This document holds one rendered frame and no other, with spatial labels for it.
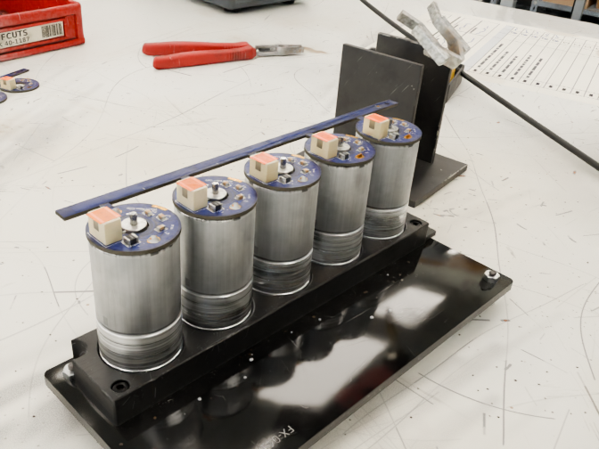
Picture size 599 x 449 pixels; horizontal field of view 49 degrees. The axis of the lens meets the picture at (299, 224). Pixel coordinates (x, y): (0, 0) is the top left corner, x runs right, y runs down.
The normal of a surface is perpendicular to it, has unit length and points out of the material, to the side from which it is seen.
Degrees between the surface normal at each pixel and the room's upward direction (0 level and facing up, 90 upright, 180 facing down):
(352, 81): 90
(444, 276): 0
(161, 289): 90
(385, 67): 90
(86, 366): 0
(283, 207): 90
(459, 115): 0
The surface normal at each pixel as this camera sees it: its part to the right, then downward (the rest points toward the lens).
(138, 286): 0.22, 0.51
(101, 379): 0.07, -0.85
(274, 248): -0.04, 0.51
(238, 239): 0.62, 0.44
